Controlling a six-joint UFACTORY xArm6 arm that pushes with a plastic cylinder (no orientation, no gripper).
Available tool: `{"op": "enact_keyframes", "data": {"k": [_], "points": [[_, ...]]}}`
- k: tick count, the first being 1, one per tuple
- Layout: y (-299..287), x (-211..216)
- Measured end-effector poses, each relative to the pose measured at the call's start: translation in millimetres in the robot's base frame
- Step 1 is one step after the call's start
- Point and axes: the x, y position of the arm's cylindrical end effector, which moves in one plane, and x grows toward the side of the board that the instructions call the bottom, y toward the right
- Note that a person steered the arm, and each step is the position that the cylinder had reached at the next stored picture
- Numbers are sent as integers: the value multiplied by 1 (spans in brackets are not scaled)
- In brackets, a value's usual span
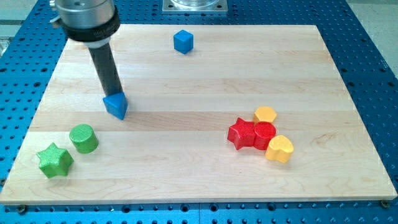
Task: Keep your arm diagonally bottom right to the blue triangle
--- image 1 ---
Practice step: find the red star block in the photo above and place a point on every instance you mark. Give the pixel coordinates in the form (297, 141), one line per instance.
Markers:
(241, 133)

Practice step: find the red cylinder block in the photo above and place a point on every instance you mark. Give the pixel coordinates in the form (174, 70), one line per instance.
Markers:
(264, 132)

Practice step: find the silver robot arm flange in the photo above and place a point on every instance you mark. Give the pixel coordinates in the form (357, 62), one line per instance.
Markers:
(91, 22)

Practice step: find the blue cube block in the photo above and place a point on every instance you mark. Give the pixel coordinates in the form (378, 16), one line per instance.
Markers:
(183, 41)

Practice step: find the blue triangle block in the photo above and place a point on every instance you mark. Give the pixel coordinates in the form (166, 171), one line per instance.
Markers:
(116, 105)

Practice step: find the light wooden board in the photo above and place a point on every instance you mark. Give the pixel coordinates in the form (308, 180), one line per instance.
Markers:
(172, 145)

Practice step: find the green star block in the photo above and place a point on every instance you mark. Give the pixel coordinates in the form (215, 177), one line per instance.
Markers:
(54, 161)

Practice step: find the green cylinder block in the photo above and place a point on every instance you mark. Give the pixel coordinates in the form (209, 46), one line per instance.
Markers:
(83, 138)

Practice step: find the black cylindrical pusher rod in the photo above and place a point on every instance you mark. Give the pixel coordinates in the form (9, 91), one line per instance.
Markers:
(106, 69)

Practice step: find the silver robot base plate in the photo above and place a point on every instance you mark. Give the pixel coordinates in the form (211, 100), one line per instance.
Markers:
(180, 6)

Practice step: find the yellow hexagon block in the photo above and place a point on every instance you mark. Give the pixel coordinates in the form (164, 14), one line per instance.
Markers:
(264, 113)

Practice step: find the yellow heart block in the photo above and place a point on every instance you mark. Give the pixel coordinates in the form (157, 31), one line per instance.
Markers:
(280, 149)

